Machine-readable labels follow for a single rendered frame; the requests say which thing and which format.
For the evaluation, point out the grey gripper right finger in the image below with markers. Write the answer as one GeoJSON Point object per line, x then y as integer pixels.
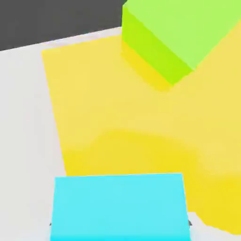
{"type": "Point", "coordinates": [195, 229]}

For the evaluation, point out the large yellow box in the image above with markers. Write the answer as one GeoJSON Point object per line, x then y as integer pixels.
{"type": "Point", "coordinates": [105, 113]}

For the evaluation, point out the small cyan cube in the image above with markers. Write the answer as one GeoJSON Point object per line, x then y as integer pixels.
{"type": "Point", "coordinates": [120, 207]}

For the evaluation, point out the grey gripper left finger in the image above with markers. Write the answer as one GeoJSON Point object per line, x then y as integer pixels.
{"type": "Point", "coordinates": [48, 232]}

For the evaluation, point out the small lime green cube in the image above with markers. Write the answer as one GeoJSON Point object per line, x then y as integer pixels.
{"type": "Point", "coordinates": [169, 32]}

